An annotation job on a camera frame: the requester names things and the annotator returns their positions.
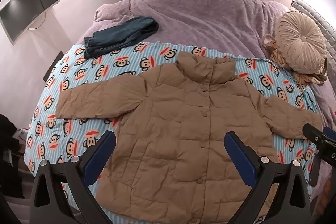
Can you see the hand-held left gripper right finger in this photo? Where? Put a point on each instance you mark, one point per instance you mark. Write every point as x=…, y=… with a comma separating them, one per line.
x=241, y=158

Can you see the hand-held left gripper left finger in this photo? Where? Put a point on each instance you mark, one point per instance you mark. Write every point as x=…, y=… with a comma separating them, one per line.
x=101, y=158

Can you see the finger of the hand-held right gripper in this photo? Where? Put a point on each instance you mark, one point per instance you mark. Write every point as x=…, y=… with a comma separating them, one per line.
x=312, y=132
x=330, y=132

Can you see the brown puffer jacket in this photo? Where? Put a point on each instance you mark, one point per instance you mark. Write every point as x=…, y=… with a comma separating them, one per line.
x=170, y=121

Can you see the monkey print striped blanket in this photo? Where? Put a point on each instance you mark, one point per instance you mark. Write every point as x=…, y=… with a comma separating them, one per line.
x=78, y=74

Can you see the round beige pleated cushion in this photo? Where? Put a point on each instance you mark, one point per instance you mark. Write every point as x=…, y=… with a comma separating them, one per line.
x=299, y=40

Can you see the grey quilted headboard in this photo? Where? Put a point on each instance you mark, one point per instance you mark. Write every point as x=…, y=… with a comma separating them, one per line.
x=315, y=14

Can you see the dark blue jeans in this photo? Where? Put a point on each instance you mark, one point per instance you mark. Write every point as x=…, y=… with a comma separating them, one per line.
x=123, y=35

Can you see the purple fleece blanket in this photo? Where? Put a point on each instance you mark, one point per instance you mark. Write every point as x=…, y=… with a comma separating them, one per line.
x=197, y=16

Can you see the grey framed monitor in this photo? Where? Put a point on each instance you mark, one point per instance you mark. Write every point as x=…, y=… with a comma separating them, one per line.
x=26, y=6

